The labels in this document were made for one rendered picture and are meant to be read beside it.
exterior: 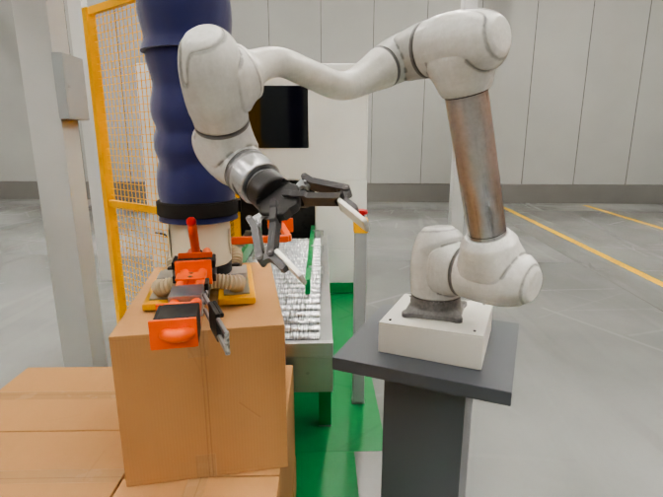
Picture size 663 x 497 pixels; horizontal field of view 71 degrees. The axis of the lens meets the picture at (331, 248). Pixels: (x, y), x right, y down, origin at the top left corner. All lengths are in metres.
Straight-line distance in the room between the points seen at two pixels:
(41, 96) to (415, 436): 2.23
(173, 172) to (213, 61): 0.54
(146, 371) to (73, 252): 1.60
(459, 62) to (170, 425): 1.07
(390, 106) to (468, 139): 9.40
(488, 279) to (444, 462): 0.63
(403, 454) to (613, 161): 10.62
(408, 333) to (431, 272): 0.19
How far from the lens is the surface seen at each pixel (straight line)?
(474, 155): 1.19
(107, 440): 1.57
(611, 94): 11.77
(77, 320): 2.85
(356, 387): 2.58
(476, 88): 1.14
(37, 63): 2.72
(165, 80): 1.31
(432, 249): 1.40
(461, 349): 1.39
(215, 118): 0.85
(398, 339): 1.42
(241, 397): 1.23
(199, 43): 0.82
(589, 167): 11.64
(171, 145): 1.29
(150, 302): 1.30
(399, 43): 1.21
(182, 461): 1.33
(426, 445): 1.61
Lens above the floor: 1.38
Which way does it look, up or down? 13 degrees down
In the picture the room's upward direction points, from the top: straight up
